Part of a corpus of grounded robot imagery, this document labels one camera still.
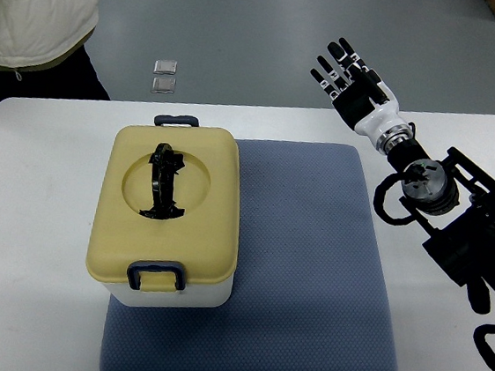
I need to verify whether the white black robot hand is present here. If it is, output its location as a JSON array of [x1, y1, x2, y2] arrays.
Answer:
[[311, 38, 414, 155]]

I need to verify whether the yellow box lid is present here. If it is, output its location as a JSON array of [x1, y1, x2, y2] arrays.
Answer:
[[85, 125, 240, 293]]

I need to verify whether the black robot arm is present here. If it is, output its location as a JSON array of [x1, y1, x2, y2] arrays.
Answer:
[[373, 126, 495, 314]]

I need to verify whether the white storage box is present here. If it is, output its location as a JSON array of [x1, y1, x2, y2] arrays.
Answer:
[[103, 271, 233, 308]]

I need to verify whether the lower metal floor plate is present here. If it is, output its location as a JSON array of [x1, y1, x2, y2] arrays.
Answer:
[[151, 77, 176, 94]]

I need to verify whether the metal floor plate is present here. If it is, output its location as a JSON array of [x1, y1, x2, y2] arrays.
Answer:
[[153, 59, 178, 75], [151, 77, 176, 94]]

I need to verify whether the upper metal floor plate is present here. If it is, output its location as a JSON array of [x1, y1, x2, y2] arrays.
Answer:
[[153, 59, 178, 75]]

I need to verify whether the blue padded mat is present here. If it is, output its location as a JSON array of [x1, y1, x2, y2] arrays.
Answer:
[[100, 139, 397, 371]]

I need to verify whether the person in white jacket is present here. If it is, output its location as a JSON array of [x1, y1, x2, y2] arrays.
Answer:
[[0, 0, 110, 102]]

